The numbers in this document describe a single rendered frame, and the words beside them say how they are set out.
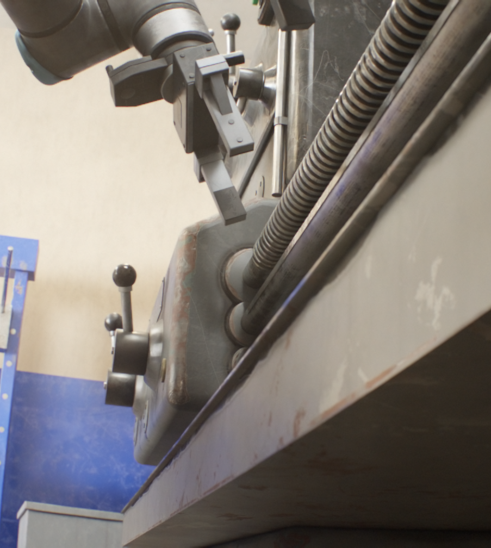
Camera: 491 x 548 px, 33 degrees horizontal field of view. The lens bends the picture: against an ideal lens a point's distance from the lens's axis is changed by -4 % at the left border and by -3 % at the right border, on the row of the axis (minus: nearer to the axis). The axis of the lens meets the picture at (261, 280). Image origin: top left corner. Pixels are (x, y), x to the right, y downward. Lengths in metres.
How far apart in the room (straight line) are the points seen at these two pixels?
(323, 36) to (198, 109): 0.34
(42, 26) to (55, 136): 3.86
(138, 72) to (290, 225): 0.25
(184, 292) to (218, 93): 0.28
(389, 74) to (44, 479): 3.77
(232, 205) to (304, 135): 0.21
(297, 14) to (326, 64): 0.53
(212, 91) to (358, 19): 0.44
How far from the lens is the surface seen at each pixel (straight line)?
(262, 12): 1.40
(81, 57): 1.07
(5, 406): 3.83
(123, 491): 4.28
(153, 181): 4.77
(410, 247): 0.27
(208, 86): 0.90
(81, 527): 2.90
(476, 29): 0.51
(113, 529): 2.91
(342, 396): 0.32
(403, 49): 0.61
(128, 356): 1.16
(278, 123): 1.18
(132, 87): 0.99
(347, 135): 0.72
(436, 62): 0.54
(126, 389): 1.38
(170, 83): 0.99
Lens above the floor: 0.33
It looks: 21 degrees up
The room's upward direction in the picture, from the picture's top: 3 degrees clockwise
